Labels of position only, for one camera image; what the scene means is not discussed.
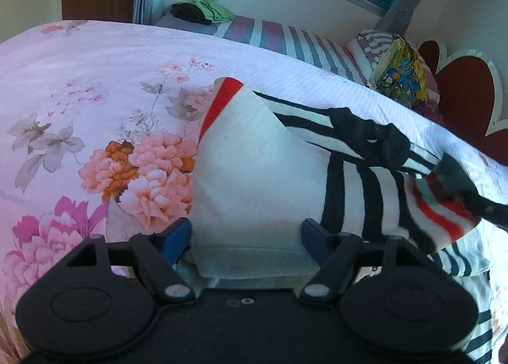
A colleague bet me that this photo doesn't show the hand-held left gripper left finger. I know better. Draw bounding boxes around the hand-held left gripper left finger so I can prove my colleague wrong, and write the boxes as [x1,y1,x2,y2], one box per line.
[65,217,197,305]

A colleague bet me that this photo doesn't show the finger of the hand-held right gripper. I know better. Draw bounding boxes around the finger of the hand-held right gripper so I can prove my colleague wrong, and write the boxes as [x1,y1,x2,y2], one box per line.
[434,154,508,227]
[327,107,411,169]

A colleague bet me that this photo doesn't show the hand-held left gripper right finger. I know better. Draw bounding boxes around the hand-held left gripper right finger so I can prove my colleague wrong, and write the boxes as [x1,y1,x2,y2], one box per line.
[299,219,433,305]

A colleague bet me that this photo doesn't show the white black red striped garment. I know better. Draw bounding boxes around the white black red striped garment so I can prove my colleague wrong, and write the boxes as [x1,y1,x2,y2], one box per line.
[190,77,501,364]

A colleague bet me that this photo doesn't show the colourful printed pillow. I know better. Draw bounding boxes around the colourful printed pillow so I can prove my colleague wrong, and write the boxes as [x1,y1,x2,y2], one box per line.
[368,36,433,109]

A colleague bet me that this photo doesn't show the red heart-shaped headboard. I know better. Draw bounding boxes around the red heart-shaped headboard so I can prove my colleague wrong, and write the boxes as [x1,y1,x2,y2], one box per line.
[418,39,508,158]

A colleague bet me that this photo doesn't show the striped bed sheet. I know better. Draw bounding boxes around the striped bed sheet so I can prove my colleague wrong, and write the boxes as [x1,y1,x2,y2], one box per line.
[153,14,370,87]

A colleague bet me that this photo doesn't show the pink floral blanket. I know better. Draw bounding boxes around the pink floral blanket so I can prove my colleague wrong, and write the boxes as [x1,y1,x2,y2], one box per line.
[0,20,508,364]

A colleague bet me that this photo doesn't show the green cloth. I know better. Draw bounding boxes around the green cloth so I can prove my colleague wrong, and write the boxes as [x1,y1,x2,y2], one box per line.
[188,0,235,23]

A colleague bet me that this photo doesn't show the black cloth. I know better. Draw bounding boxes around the black cloth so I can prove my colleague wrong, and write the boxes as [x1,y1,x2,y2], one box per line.
[170,2,213,26]

